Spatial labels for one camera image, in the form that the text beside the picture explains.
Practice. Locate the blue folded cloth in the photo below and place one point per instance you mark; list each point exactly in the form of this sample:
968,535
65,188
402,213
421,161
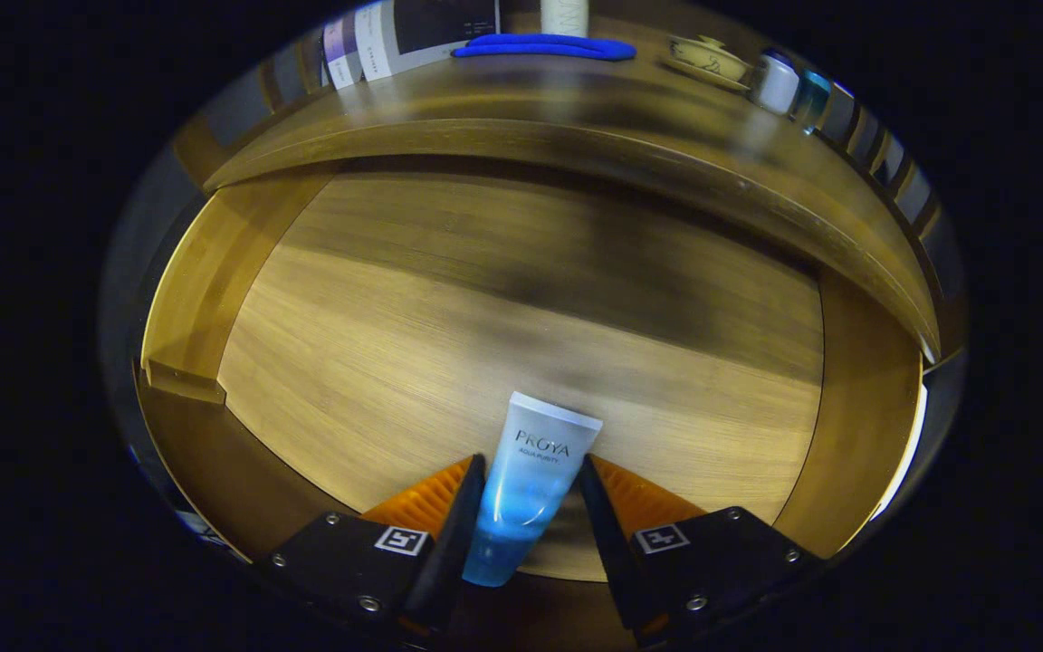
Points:
540,47

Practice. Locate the beige lidded teacup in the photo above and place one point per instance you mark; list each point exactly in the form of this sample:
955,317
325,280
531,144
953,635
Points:
707,59

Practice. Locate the blue cosmetic tube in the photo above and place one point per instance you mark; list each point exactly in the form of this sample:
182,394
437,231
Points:
531,480

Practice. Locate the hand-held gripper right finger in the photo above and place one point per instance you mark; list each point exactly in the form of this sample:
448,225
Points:
607,534

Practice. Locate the wooden countertop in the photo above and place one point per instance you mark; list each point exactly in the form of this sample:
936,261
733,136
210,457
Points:
576,91

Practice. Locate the white bottle with blue cap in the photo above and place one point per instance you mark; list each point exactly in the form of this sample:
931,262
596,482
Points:
775,81

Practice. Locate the brown wooden drawer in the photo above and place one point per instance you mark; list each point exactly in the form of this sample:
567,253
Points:
395,344

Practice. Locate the white pump bottle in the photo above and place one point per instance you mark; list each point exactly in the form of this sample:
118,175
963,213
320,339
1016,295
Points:
565,16

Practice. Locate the white portrait book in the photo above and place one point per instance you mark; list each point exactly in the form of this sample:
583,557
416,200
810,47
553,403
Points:
413,36

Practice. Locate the teal bottle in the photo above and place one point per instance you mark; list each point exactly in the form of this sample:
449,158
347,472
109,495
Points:
813,98

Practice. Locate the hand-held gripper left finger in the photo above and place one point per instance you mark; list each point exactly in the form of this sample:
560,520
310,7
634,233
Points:
458,543

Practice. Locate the brown wooden cabinet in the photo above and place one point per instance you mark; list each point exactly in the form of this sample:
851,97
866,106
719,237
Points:
196,149

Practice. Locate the purple book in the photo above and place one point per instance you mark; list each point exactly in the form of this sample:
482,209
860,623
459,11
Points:
340,50

